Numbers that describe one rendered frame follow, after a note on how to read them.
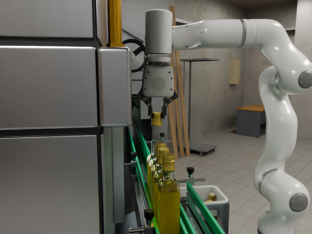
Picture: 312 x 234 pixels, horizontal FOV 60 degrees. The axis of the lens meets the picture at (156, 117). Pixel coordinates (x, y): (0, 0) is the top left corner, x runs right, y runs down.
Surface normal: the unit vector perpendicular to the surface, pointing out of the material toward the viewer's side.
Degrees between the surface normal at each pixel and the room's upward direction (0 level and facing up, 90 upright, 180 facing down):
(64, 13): 90
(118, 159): 90
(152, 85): 90
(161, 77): 89
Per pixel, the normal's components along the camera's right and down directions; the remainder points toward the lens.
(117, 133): 0.15, 0.15
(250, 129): -0.67, 0.11
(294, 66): -0.32, -0.35
